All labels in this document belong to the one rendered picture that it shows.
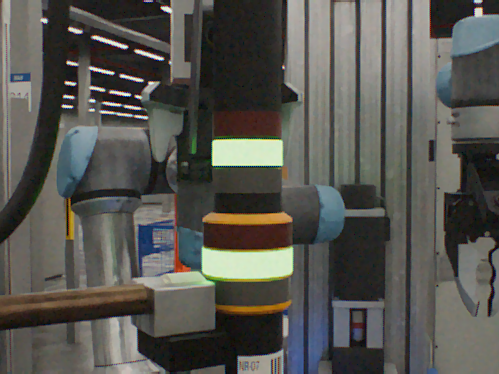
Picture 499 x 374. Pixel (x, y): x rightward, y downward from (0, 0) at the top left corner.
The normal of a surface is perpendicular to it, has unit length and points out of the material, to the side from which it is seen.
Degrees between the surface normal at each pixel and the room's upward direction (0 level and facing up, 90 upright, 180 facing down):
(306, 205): 65
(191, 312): 90
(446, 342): 90
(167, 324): 90
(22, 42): 90
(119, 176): 75
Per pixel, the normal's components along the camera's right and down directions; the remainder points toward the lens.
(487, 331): -0.07, 0.04
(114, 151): 0.47, -0.33
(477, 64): -0.51, 0.03
